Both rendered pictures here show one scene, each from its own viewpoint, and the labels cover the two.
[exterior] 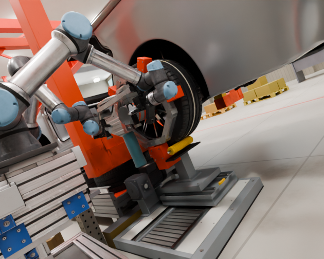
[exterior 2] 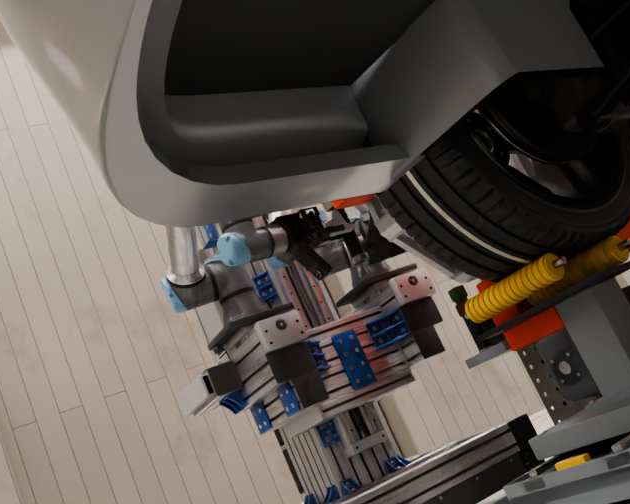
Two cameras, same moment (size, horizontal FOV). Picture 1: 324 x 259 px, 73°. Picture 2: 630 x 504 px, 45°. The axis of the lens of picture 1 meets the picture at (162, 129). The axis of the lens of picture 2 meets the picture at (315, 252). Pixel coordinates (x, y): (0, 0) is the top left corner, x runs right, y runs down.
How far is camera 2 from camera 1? 223 cm
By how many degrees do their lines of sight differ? 96
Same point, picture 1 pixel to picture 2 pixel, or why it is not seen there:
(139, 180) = (543, 349)
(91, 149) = not seen: hidden behind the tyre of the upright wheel
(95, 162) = not seen: hidden behind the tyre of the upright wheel
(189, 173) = (602, 381)
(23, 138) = (226, 310)
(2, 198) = (197, 386)
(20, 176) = (234, 355)
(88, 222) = (552, 399)
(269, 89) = not seen: outside the picture
